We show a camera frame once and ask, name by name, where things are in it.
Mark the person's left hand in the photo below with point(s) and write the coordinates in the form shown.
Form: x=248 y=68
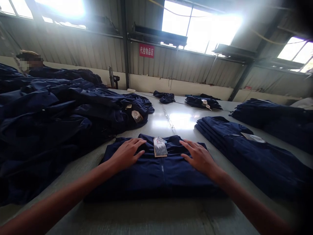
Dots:
x=127 y=153

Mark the person's right hand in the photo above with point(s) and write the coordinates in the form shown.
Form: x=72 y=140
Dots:
x=200 y=158

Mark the navy zip jacket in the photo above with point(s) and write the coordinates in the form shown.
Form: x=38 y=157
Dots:
x=159 y=181

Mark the grey printed hang tag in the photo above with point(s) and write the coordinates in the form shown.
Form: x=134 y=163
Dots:
x=160 y=148

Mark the brown edged hang tag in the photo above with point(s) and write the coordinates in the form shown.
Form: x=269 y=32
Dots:
x=137 y=116

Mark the pale hang tag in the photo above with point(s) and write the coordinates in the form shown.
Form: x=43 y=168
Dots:
x=206 y=104

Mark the neat stack of folded jackets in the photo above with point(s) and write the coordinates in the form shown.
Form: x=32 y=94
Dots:
x=256 y=159

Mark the small heap of navy jackets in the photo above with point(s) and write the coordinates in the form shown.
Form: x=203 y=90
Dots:
x=198 y=101

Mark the white hang tag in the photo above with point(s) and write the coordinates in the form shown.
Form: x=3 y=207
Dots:
x=253 y=137

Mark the crumpled navy jacket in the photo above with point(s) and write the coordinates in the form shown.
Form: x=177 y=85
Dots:
x=165 y=96

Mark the black standing fan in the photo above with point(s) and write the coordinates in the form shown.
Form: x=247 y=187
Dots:
x=113 y=78

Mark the loose pile of navy jackets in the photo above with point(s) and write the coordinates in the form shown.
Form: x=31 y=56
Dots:
x=49 y=127

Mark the tall stack of navy garments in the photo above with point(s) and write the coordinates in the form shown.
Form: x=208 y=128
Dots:
x=281 y=117

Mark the wide bright window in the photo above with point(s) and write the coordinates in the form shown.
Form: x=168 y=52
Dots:
x=200 y=24

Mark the small bright window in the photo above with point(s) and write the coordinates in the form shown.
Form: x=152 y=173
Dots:
x=297 y=55

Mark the long high window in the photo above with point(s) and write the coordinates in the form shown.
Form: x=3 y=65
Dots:
x=41 y=11

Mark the red wall sign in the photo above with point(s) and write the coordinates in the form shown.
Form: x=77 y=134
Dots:
x=146 y=51

